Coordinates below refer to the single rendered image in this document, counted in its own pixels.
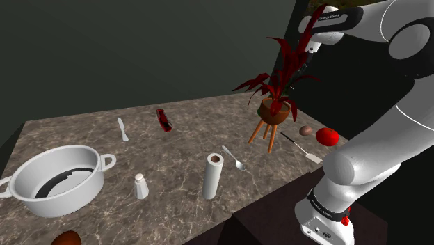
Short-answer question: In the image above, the brown round object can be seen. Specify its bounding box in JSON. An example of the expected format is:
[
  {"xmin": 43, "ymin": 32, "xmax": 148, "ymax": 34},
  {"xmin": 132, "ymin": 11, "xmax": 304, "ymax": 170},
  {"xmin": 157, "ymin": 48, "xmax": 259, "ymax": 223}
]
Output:
[{"xmin": 50, "ymin": 230, "xmax": 82, "ymax": 245}]

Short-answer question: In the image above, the silver table knife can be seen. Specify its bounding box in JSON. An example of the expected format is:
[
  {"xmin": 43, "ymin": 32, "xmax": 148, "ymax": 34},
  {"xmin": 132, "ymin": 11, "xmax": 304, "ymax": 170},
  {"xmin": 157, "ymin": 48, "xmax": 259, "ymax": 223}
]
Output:
[{"xmin": 117, "ymin": 117, "xmax": 129, "ymax": 142}]

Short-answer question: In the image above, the black-handled silver spatula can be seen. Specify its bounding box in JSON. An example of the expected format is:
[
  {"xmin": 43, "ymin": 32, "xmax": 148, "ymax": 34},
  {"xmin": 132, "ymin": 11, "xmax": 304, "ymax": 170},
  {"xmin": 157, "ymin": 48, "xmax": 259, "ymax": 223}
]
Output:
[{"xmin": 280, "ymin": 131, "xmax": 323, "ymax": 164}]

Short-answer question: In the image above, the red tomato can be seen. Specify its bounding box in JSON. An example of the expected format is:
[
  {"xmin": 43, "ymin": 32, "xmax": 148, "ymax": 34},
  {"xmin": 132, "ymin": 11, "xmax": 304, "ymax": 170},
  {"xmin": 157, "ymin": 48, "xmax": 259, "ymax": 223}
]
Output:
[{"xmin": 315, "ymin": 127, "xmax": 340, "ymax": 147}]

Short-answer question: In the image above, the white pot with two handles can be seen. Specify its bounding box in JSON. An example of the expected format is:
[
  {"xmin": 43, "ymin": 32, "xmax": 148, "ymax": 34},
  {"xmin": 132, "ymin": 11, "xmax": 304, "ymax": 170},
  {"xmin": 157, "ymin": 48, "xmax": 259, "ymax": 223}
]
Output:
[{"xmin": 0, "ymin": 144, "xmax": 117, "ymax": 219}]

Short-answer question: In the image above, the white paper towel roll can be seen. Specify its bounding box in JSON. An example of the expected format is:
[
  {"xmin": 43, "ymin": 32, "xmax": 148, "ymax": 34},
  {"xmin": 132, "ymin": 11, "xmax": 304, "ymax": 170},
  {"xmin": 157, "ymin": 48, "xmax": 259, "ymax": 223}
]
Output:
[{"xmin": 202, "ymin": 152, "xmax": 225, "ymax": 200}]

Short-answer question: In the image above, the white salt shaker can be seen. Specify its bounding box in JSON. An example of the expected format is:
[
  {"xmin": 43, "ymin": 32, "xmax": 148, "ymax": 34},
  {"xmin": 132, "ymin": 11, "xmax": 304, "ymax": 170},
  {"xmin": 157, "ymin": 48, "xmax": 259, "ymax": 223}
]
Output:
[{"xmin": 134, "ymin": 173, "xmax": 150, "ymax": 200}]

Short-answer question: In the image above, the silver spoon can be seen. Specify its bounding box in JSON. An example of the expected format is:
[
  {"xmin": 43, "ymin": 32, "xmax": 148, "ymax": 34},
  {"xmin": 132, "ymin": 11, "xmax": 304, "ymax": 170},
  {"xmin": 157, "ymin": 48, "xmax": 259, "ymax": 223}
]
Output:
[{"xmin": 221, "ymin": 145, "xmax": 246, "ymax": 171}]

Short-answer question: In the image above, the red plant in wooden pot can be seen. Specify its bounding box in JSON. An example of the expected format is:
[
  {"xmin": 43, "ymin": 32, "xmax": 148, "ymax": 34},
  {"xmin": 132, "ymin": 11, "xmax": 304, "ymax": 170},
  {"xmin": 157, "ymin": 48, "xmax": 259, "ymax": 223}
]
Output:
[{"xmin": 232, "ymin": 3, "xmax": 328, "ymax": 155}]

